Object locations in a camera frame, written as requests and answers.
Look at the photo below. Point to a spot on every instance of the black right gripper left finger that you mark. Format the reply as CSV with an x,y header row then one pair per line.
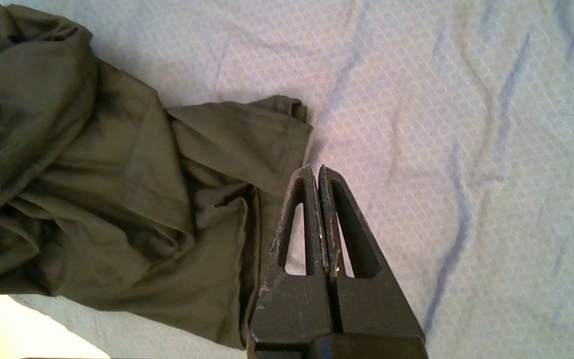
x,y
292,309

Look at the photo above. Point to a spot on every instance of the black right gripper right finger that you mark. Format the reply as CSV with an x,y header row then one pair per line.
x,y
376,309

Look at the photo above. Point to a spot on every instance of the black t-shirt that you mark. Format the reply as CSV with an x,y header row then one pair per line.
x,y
92,174

